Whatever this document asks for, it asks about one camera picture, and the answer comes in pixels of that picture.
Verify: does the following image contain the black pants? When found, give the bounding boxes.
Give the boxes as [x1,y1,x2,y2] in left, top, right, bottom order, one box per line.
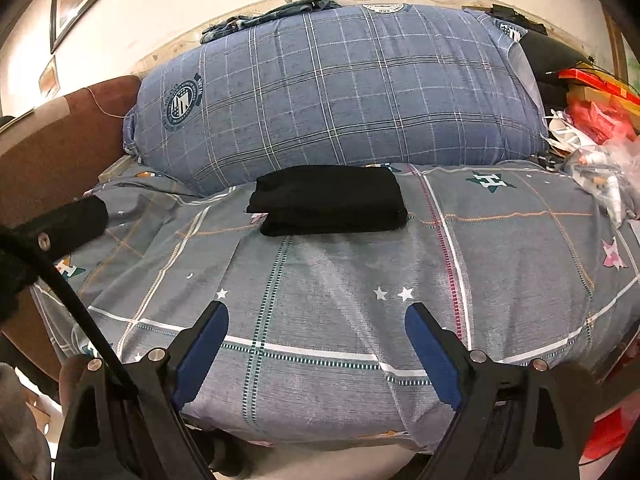
[246,165,408,237]

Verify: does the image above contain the grey star-patterned bed quilt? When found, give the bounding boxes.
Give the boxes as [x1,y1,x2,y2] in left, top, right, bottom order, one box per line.
[56,162,639,450]

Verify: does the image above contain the white plastic bag clutter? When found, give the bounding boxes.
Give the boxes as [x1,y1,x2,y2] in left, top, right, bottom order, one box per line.
[546,110,639,228]

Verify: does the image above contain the blue plaid bedding bundle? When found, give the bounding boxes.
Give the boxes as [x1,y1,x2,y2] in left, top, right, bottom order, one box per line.
[122,4,547,195]

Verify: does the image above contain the red packaging clutter pile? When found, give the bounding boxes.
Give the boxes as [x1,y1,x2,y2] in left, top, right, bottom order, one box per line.
[558,62,639,144]

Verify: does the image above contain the black bag on headboard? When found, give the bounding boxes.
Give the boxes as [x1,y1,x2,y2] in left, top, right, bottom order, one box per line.
[488,4,589,110]

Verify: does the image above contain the black cable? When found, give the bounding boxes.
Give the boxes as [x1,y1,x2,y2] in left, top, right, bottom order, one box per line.
[24,253,141,401]

